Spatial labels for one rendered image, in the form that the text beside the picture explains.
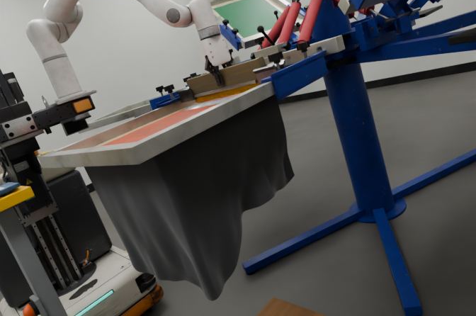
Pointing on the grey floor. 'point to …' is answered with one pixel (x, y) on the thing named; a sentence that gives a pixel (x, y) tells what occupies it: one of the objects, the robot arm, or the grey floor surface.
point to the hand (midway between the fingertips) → (224, 78)
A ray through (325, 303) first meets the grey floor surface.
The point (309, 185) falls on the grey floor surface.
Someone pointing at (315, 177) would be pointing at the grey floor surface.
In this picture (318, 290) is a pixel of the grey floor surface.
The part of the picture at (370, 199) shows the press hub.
